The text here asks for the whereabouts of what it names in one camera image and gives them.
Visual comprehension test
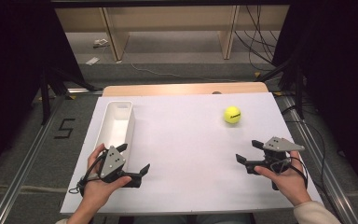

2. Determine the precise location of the white plastic bin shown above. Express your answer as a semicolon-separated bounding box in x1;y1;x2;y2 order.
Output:
89;100;136;171

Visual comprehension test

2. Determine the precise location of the person's right hand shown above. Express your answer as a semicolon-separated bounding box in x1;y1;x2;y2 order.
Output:
255;150;312;207

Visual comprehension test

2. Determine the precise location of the white foam board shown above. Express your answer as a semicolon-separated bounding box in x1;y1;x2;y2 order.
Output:
60;91;324;216

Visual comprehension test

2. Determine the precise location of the yellow tennis ball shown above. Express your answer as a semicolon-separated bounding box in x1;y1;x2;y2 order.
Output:
223;105;242;125

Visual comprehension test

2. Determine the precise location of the light wooden desk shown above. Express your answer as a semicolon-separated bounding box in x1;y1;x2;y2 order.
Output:
55;5;291;62

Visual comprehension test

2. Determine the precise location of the bundle of black cables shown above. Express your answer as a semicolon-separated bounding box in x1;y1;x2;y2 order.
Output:
233;5;282;72

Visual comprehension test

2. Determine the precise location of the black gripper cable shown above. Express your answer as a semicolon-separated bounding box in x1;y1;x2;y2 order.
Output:
287;156;310;190
68;152;108;196

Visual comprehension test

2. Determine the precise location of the black tripod stand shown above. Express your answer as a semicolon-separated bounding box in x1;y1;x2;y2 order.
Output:
255;55;306;121
39;65;98;126

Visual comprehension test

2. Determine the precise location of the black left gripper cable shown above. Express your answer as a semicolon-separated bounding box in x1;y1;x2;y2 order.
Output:
68;152;108;196

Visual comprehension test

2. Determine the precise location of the wooden table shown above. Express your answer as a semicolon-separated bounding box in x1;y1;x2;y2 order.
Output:
102;81;269;97

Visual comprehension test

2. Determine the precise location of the white floor cable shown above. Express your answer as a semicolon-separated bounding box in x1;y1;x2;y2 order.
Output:
130;61;241;83

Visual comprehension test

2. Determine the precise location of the small white device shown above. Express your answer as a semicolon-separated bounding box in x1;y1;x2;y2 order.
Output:
92;38;110;49

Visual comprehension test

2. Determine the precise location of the aluminium floor rail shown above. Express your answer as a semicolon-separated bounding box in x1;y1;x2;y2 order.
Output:
280;94;358;224
0;94;68;224

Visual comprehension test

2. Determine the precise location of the person's left hand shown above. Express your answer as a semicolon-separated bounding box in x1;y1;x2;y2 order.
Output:
82;143;133;204

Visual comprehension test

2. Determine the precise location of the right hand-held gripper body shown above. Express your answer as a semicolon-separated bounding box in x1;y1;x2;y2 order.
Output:
262;136;306;175

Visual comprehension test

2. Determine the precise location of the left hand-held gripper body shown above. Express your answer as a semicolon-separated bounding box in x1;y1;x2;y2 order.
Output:
99;145;133;188

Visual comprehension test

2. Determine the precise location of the black curtain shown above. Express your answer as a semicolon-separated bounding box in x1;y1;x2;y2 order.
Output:
271;0;358;202
0;0;87;183

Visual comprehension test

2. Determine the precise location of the black floor cable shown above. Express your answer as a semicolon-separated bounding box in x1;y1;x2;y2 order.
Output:
281;105;328;202

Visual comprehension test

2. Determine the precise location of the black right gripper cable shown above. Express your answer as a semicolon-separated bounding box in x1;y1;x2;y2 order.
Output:
287;156;310;190

